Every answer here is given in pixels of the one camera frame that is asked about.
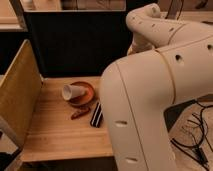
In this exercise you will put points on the white paper cup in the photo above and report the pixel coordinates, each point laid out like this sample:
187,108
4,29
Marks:
72,91

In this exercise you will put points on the wooden side panel left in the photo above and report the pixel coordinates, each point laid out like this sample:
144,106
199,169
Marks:
19,90

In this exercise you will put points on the dark right side panel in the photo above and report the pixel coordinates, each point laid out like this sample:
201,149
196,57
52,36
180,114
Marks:
172,113

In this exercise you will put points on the black back panel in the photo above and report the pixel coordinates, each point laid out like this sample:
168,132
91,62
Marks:
70,44

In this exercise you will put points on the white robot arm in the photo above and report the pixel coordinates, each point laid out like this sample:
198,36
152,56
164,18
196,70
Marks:
171,63

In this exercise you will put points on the brown chocolate bar wrapper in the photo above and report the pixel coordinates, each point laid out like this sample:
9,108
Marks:
80,112

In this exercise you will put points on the brown ceramic bowl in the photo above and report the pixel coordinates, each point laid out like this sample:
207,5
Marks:
86,98

